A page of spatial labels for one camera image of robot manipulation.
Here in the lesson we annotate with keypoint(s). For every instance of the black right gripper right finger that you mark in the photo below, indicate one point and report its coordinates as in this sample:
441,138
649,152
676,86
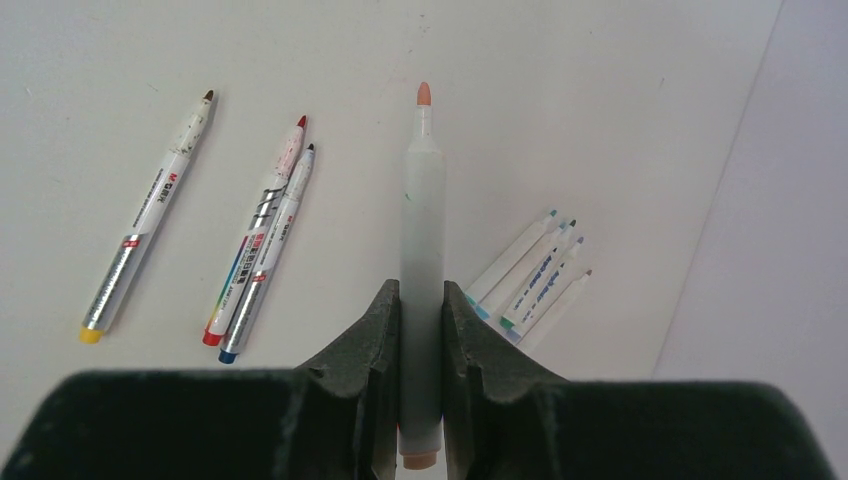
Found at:
508,417

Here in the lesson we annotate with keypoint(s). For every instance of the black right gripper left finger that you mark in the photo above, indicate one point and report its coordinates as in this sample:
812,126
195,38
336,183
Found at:
332,417

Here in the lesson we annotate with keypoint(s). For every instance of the white brown capped marker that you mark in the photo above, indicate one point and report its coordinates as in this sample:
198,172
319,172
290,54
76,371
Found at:
554,313

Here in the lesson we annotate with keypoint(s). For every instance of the white blue capped marker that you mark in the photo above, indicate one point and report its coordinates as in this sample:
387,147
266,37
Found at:
486,282

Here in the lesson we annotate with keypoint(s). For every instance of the white red marker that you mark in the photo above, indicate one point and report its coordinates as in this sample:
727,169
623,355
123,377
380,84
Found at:
272,189

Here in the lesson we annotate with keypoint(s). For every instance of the plain white marker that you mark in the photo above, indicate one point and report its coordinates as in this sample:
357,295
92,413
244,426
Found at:
423,211

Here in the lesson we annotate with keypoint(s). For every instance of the white yellow marker pen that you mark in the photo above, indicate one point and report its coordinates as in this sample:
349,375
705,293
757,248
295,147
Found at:
133,246

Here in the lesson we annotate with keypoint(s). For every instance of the white green marker pen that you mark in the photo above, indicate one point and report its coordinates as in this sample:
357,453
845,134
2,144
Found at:
540,269

